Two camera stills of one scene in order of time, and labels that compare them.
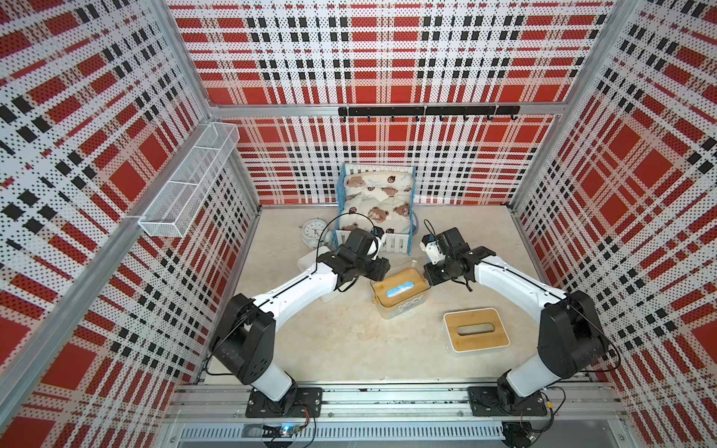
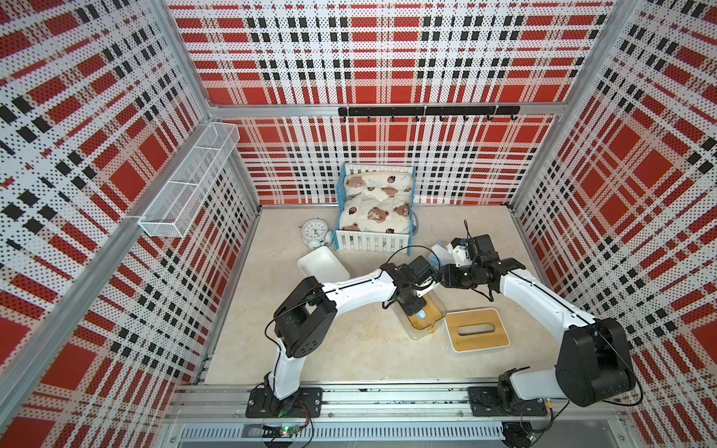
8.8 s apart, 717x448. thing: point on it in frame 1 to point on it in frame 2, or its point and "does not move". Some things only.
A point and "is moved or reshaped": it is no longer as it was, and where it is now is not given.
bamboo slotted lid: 411,275 is moved or reshaped
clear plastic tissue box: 405,308 is moved or reshaped
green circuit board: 287,430 does not move
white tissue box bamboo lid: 475,329 does not move
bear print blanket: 387,208 does not move
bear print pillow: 354,181 does not move
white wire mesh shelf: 172,212 does not move
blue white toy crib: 378,195 does not move
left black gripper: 379,267 to 414,308
